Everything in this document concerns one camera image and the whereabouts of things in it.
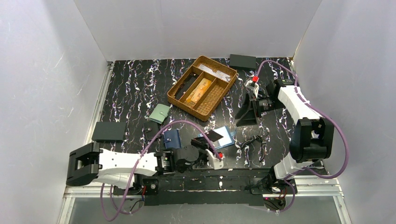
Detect black card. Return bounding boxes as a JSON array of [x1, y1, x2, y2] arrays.
[[205, 130, 223, 142]]

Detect light blue card holder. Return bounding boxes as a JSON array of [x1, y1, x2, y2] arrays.
[[212, 126, 236, 149]]

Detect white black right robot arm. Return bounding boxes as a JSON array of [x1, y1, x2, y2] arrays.
[[235, 76, 334, 180]]

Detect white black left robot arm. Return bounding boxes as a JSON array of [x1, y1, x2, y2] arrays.
[[66, 142, 224, 189]]

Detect dark blue card holder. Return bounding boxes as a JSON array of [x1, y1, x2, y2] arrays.
[[163, 129, 182, 149]]

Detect green card holder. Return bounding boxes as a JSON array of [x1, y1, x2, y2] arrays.
[[148, 104, 170, 124]]

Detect silver cards in tray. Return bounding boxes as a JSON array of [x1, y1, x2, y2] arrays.
[[198, 63, 232, 82]]

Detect black card holder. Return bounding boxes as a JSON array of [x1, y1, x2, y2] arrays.
[[143, 120, 162, 141]]

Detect orange cards in tray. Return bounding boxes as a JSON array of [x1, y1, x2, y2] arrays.
[[185, 78, 212, 103]]

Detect black cards in tray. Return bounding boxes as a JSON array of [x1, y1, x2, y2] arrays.
[[175, 72, 198, 100]]

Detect woven brown divided tray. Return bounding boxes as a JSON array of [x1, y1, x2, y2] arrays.
[[167, 56, 237, 121]]

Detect black box at back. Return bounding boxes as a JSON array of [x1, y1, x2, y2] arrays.
[[229, 54, 256, 71]]

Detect black box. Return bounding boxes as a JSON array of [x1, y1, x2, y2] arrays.
[[91, 121, 127, 142], [229, 54, 256, 71]]

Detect black box at left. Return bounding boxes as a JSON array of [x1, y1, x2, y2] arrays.
[[91, 121, 127, 142]]

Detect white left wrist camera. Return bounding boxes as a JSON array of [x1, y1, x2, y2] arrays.
[[206, 149, 224, 170]]

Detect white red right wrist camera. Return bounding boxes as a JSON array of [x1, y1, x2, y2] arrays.
[[245, 76, 260, 97]]

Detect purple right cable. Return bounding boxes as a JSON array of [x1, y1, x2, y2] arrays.
[[256, 60, 350, 214]]

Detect aluminium base frame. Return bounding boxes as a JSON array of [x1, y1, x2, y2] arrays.
[[57, 168, 352, 224]]

